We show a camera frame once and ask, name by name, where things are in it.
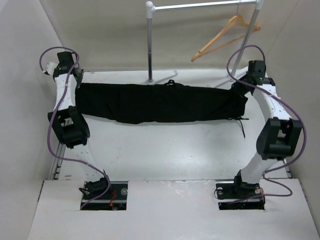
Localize black trousers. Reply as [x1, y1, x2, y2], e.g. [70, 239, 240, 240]
[75, 80, 248, 125]

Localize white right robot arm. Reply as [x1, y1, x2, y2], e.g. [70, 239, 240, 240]
[231, 60, 303, 199]

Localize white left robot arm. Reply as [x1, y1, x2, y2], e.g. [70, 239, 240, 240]
[46, 51, 112, 201]

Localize wooden clothes hanger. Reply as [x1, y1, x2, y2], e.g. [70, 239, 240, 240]
[191, 12, 250, 62]

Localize white clothes rack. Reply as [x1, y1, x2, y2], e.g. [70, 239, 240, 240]
[144, 0, 264, 85]

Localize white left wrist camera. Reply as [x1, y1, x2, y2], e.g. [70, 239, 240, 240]
[42, 62, 58, 76]

